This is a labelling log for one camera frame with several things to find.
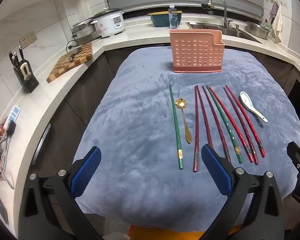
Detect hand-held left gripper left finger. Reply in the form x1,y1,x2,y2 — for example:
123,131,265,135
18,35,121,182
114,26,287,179
17,146,102,240

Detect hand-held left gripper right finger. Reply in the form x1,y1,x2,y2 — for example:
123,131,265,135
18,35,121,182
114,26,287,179
201,144,283,240

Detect dark red chopstick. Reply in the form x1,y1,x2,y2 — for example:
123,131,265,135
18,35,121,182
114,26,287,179
202,86,232,163
194,85,200,173
196,85,213,148
223,86,260,165

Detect green chopstick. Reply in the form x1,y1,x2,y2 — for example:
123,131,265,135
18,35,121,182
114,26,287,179
169,84,185,170
206,86,243,164

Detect bright red chopstick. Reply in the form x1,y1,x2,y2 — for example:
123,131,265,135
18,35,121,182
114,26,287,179
209,86,255,163
225,85,266,158

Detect pink perforated utensil holder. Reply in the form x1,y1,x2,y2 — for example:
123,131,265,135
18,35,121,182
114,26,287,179
169,29,225,74

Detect blue-grey fleece blanket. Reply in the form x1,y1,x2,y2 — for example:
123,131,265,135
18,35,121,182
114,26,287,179
75,47,300,230

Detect gold metal spoon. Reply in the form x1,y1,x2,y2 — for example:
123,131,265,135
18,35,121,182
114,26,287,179
175,99,192,144

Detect white ceramic spoon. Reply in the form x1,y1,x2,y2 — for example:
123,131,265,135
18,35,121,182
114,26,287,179
240,91,268,123

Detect orange plastic object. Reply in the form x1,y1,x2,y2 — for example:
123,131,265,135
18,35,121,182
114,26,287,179
129,224,243,240

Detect black charger plug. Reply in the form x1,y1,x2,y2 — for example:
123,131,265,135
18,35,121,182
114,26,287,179
6,120,17,137

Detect white power strip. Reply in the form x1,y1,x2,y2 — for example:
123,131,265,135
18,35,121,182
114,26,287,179
4,105,21,130

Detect checkered wooden cutting board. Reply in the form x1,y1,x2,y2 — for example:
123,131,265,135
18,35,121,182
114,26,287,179
46,42,93,83

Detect black knife block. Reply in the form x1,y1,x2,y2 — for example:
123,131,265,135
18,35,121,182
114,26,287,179
9,45,39,93

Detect stainless steel bowl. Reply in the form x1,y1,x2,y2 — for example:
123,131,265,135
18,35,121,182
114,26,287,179
246,20,271,40

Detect beige hanging towel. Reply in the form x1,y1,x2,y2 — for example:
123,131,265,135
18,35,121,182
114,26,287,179
274,4,283,43

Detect stainless steel sink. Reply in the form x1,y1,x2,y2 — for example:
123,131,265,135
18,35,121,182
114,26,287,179
185,21,263,44

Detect steel steamer pot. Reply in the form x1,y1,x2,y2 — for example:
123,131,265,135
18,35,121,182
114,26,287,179
71,17,100,43

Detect white rice cooker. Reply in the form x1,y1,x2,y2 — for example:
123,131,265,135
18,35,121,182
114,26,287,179
91,8,126,38

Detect purple hanging cloth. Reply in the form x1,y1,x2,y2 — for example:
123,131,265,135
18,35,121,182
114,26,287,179
269,2,279,18

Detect clear water bottle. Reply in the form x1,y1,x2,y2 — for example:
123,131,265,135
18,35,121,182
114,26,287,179
168,5,178,29

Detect yellow and teal basin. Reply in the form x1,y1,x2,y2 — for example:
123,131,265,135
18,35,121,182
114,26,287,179
147,10,183,27

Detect chrome kitchen faucet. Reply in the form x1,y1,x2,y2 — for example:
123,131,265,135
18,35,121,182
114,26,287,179
201,0,233,29

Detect white cables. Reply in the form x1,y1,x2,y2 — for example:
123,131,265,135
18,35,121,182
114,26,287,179
0,130,15,189

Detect black power cable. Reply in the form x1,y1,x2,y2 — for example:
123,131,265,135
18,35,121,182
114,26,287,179
66,40,81,53

